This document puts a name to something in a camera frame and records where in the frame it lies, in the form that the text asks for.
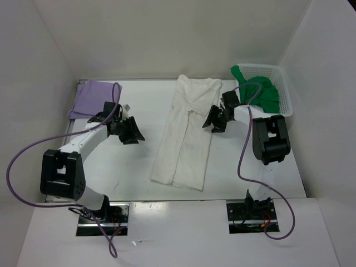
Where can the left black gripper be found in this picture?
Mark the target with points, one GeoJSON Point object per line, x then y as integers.
{"type": "Point", "coordinates": [138, 136]}

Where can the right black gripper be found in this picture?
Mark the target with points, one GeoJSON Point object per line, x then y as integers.
{"type": "Point", "coordinates": [214, 110]}

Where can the white t shirt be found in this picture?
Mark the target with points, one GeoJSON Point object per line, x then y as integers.
{"type": "Point", "coordinates": [182, 157]}

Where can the purple t shirt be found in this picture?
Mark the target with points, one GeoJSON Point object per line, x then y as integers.
{"type": "Point", "coordinates": [90, 98]}

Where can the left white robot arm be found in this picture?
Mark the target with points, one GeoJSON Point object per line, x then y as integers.
{"type": "Point", "coordinates": [63, 174]}

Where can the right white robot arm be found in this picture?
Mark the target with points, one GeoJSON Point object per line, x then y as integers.
{"type": "Point", "coordinates": [270, 145]}

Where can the green t shirt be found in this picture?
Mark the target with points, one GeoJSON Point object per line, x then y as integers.
{"type": "Point", "coordinates": [268, 97]}

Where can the white plastic basket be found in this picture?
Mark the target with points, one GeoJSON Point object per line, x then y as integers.
{"type": "Point", "coordinates": [277, 76]}

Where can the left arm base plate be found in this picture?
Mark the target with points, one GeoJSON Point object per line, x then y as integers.
{"type": "Point", "coordinates": [116, 223]}

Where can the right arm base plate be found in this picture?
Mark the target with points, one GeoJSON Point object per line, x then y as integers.
{"type": "Point", "coordinates": [244, 221]}

